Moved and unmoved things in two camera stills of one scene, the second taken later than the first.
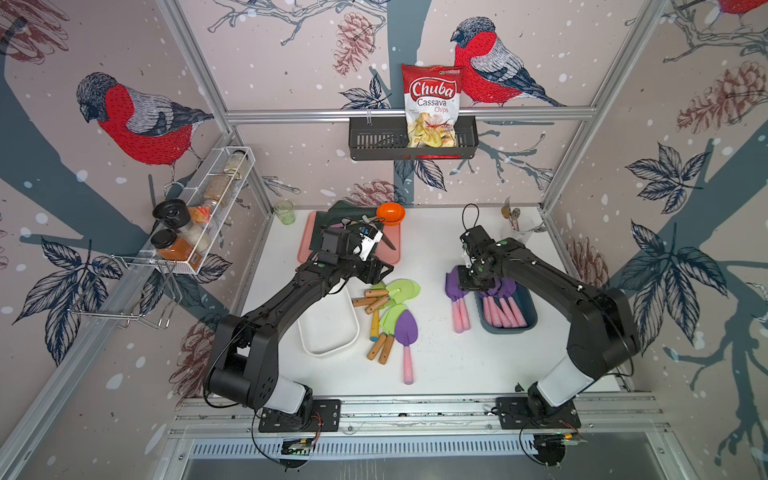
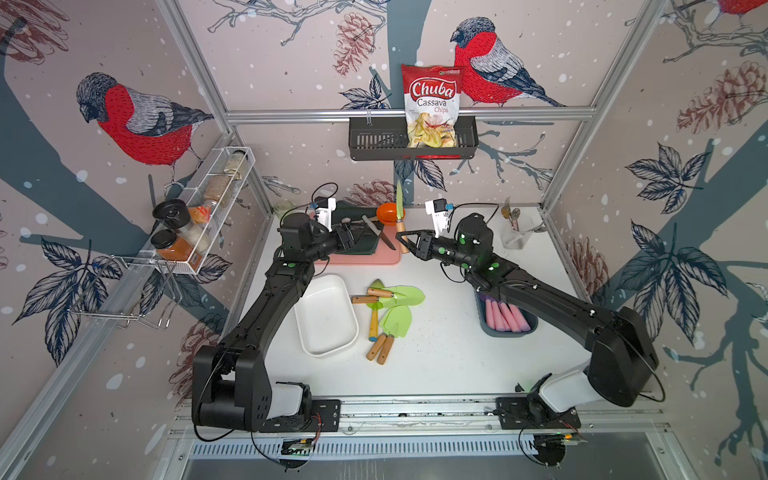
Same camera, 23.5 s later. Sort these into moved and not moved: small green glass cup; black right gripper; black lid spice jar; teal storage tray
Moved: black right gripper
Not moved: small green glass cup; black lid spice jar; teal storage tray
